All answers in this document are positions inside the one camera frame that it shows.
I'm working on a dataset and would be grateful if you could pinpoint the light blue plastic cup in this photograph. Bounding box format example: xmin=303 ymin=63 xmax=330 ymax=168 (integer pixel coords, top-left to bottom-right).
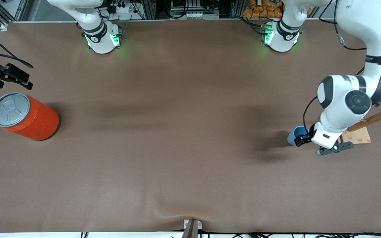
xmin=287 ymin=126 xmax=310 ymax=146

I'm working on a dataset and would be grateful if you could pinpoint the wooden cup rack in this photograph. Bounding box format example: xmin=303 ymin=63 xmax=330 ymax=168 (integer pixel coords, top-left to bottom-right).
xmin=338 ymin=93 xmax=381 ymax=144

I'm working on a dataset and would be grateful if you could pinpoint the orange can grey lid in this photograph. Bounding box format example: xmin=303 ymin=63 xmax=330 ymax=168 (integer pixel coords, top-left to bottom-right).
xmin=0 ymin=92 xmax=60 ymax=141

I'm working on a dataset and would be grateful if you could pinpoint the white power strip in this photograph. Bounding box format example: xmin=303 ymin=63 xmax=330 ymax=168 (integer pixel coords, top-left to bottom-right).
xmin=109 ymin=0 xmax=139 ymax=14

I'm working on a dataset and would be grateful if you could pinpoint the bag of orange snacks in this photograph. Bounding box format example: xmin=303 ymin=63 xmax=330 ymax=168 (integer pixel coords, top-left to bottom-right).
xmin=242 ymin=0 xmax=283 ymax=19

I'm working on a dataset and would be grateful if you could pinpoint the white terminal strip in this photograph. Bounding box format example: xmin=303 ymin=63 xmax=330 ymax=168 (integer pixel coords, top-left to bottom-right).
xmin=185 ymin=12 xmax=220 ymax=19

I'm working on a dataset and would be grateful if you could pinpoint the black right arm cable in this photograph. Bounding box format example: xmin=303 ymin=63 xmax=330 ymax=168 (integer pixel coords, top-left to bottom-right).
xmin=0 ymin=23 xmax=34 ymax=68

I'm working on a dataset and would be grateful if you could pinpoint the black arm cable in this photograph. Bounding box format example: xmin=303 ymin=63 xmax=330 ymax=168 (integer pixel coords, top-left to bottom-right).
xmin=0 ymin=23 xmax=34 ymax=68
xmin=302 ymin=0 xmax=381 ymax=134

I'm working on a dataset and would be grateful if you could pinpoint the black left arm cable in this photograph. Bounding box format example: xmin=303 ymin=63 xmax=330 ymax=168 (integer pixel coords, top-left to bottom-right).
xmin=302 ymin=0 xmax=381 ymax=134

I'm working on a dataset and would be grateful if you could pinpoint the aluminium frame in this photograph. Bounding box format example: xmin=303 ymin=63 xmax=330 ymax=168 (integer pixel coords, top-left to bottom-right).
xmin=0 ymin=0 xmax=29 ymax=28

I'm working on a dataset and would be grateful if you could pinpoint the metal bracket with brown pole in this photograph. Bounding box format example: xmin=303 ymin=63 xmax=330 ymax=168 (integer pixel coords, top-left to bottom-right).
xmin=182 ymin=219 xmax=203 ymax=238

